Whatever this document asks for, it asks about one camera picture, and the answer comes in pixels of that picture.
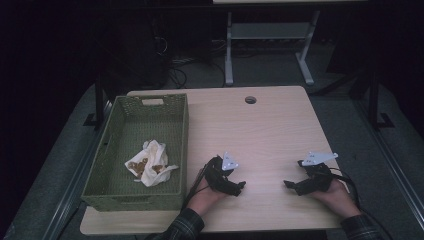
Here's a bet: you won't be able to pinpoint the grey metal desk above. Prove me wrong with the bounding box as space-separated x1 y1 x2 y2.
212 0 368 87

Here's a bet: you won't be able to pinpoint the person's left hand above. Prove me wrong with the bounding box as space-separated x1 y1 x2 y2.
188 168 231 216

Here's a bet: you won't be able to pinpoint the black floor cables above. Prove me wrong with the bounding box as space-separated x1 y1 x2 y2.
151 33 228 89

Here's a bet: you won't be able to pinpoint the white cloth with brown print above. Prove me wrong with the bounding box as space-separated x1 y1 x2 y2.
124 139 180 188

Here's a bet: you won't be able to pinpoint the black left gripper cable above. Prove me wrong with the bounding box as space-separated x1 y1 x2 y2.
181 158 216 211

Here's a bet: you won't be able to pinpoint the green woven basket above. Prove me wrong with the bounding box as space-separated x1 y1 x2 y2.
80 93 190 213

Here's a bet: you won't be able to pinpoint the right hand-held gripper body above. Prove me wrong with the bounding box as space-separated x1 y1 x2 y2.
297 151 339 197

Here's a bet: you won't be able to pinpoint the dark cabinet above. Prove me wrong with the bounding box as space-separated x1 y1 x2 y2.
99 13 171 89

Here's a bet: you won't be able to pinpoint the grey metal floor rail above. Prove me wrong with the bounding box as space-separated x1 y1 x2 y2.
353 99 424 231
41 99 113 240

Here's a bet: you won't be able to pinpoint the person's right hand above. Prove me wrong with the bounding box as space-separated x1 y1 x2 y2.
309 178 362 219

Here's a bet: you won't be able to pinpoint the black metal stand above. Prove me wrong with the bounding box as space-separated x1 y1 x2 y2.
83 71 108 131
365 66 396 131

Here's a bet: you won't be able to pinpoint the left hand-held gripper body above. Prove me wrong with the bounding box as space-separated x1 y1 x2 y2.
203 151 240 197

